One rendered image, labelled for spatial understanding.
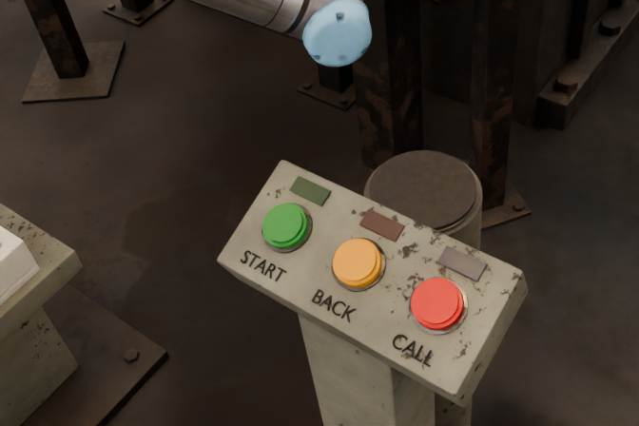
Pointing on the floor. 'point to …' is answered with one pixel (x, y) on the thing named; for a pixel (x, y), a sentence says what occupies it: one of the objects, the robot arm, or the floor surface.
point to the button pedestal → (374, 306)
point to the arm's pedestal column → (72, 364)
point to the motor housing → (399, 39)
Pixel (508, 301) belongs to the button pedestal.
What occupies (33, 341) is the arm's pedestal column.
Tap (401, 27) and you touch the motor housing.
